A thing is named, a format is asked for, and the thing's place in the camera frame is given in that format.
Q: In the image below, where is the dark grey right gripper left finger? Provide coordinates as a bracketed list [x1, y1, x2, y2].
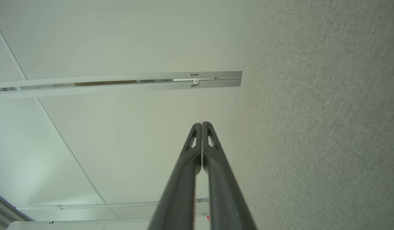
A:
[148, 123, 202, 230]

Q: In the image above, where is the grey fabric sofa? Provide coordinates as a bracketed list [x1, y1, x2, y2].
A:
[230, 0, 394, 230]

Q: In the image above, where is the grey metal partition post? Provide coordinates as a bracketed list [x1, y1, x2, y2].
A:
[0, 71, 243, 100]

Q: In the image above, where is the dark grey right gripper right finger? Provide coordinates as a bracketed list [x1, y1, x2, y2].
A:
[202, 121, 257, 230]

